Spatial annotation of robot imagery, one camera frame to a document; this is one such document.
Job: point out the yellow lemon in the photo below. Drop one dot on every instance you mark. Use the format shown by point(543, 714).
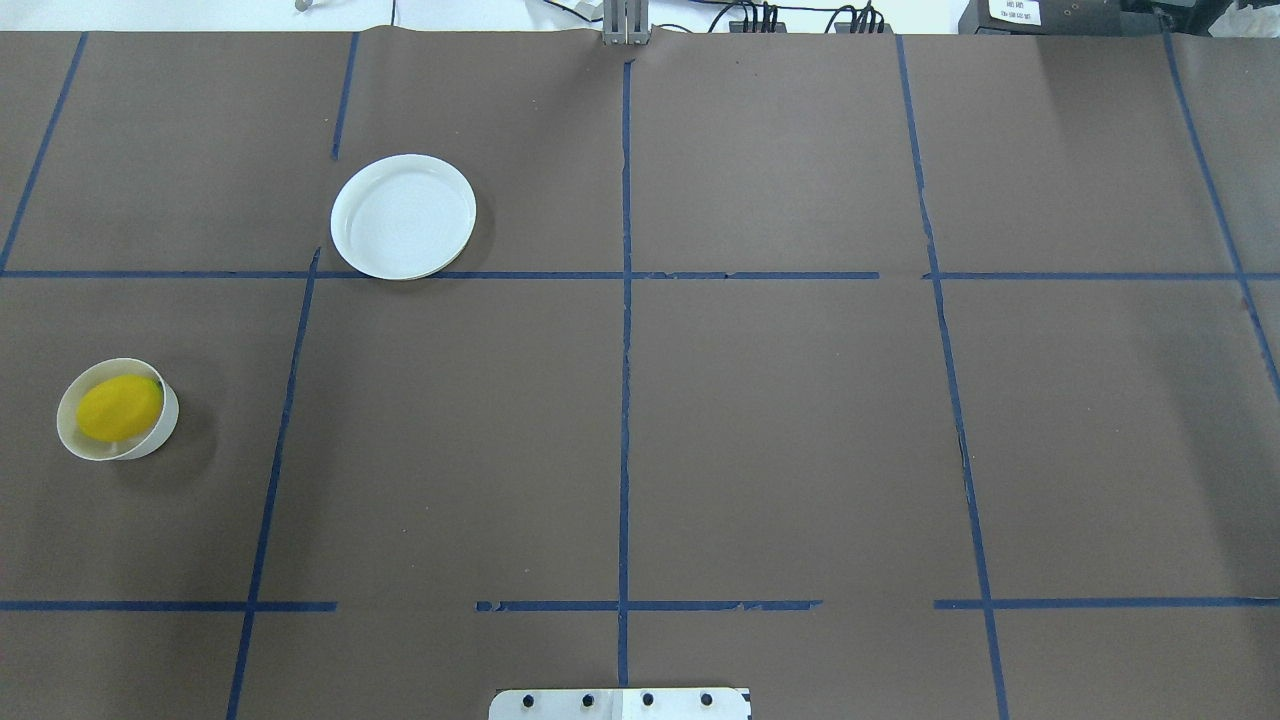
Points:
point(121, 408)

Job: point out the white plate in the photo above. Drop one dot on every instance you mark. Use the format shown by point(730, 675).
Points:
point(404, 217)

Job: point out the white bowl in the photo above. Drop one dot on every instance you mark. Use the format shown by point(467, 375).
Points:
point(88, 449)

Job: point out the orange black connector board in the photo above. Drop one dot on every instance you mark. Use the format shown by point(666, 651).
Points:
point(757, 19)

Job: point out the black computer box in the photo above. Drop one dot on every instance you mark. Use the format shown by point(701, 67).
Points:
point(1058, 18)

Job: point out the aluminium frame post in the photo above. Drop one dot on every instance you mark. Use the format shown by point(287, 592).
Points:
point(626, 22)

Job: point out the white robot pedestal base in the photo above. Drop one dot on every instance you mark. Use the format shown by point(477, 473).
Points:
point(623, 703)

